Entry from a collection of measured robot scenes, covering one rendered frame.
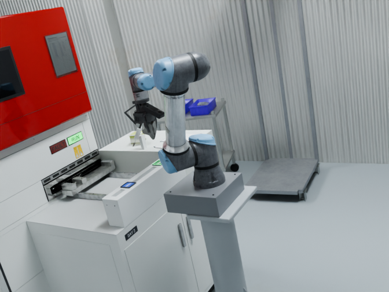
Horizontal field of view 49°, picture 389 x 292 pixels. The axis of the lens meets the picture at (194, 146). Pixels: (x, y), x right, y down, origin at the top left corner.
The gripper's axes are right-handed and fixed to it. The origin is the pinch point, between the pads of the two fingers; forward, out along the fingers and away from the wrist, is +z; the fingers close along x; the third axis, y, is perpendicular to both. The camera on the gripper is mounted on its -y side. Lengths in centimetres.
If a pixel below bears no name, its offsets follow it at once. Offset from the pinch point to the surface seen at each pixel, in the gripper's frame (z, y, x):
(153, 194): 24.5, -4.0, 15.6
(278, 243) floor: 111, -22, -80
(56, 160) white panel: 7, 59, 16
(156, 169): 14.7, -2.5, 7.2
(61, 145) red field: 1, 58, 10
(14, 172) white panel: 3, 59, 43
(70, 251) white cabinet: 42, 30, 46
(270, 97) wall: 42, 29, -223
